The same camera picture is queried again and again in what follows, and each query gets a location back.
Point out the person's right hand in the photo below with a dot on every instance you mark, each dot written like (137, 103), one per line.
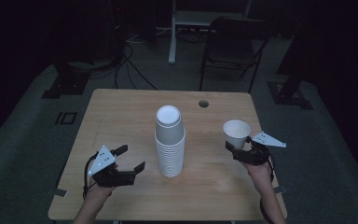
(259, 174)

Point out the stack of white paper cups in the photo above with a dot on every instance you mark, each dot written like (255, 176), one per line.
(170, 149)

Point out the person's left hand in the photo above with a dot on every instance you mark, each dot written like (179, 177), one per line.
(98, 193)

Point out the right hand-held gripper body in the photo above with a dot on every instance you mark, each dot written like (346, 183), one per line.
(256, 155)

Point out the black stand with base plate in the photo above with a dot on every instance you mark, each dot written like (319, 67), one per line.
(289, 93)
(65, 85)

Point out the white desk frame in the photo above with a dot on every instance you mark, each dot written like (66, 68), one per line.
(172, 40)

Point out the single white paper cup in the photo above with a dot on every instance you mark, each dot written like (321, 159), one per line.
(236, 132)

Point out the black folding chair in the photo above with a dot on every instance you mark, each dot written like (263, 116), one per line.
(233, 46)

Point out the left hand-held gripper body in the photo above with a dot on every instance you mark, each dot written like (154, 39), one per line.
(112, 179)

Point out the grey tape piece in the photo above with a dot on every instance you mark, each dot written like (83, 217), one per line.
(280, 189)
(60, 192)

